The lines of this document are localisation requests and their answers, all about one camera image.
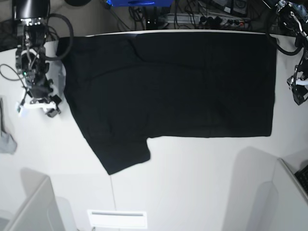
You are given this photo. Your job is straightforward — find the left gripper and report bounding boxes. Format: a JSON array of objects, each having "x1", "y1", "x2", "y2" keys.
[{"x1": 287, "y1": 70, "x2": 308, "y2": 105}]

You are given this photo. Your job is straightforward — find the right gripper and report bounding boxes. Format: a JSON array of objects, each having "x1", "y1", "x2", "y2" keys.
[{"x1": 20, "y1": 77, "x2": 62, "y2": 118}]

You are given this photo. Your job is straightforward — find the black T-shirt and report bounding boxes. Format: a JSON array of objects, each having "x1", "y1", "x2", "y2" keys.
[{"x1": 62, "y1": 32, "x2": 277, "y2": 175}]

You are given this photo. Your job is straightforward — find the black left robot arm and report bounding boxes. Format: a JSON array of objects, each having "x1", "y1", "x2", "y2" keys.
[{"x1": 263, "y1": 0, "x2": 308, "y2": 105}]

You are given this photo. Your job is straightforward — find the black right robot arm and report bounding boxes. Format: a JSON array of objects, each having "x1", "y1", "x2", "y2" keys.
[{"x1": 12, "y1": 0, "x2": 62, "y2": 117}]

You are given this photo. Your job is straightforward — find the grey cloth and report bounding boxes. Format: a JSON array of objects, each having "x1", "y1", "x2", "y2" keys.
[{"x1": 0, "y1": 98, "x2": 17, "y2": 154}]

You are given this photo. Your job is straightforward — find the black keyboard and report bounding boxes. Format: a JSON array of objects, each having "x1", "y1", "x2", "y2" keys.
[{"x1": 295, "y1": 166, "x2": 308, "y2": 193}]

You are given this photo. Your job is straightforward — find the white right partition panel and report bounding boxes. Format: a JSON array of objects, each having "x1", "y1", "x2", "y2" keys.
[{"x1": 250, "y1": 157, "x2": 308, "y2": 231}]

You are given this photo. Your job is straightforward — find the white partition panel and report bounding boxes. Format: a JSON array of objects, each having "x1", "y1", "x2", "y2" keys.
[
  {"x1": 250, "y1": 157, "x2": 308, "y2": 231},
  {"x1": 4, "y1": 176, "x2": 65, "y2": 231}
]

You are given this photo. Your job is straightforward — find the white left partition panel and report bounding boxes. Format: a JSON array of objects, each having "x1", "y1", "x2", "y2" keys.
[{"x1": 4, "y1": 176, "x2": 65, "y2": 231}]

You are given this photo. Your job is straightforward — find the white power strip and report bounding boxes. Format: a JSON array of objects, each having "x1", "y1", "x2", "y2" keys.
[{"x1": 158, "y1": 13, "x2": 252, "y2": 26}]

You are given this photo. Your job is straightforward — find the blue box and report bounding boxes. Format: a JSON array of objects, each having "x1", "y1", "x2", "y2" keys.
[{"x1": 107, "y1": 0, "x2": 174, "y2": 7}]

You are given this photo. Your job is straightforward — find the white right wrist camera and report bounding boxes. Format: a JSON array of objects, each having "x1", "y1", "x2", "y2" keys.
[{"x1": 15, "y1": 102, "x2": 27, "y2": 117}]

